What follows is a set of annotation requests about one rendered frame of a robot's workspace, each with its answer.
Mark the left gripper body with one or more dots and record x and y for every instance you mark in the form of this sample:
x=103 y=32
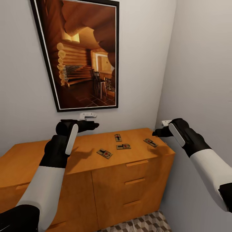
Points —
x=87 y=125

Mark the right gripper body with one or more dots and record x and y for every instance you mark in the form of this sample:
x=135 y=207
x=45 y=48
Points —
x=162 y=133

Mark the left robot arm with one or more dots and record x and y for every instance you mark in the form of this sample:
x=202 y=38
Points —
x=37 y=207

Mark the mousetrap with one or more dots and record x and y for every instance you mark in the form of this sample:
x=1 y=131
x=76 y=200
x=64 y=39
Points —
x=118 y=137
x=123 y=146
x=150 y=142
x=104 y=153

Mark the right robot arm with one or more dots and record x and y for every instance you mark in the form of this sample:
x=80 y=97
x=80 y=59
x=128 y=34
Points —
x=215 y=173

